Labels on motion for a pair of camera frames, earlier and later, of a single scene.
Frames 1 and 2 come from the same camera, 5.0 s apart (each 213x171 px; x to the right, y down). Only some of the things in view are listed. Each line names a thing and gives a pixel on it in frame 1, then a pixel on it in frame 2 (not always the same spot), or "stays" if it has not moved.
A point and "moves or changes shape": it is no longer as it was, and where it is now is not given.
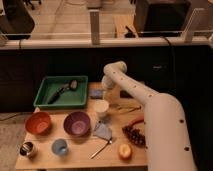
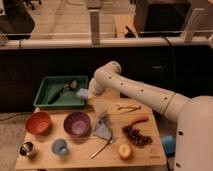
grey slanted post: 188,37 stays
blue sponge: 96,92 moves or changes shape
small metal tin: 26,148 stays
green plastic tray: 63,92 stays
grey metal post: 95,26 stays
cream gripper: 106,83 -> 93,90
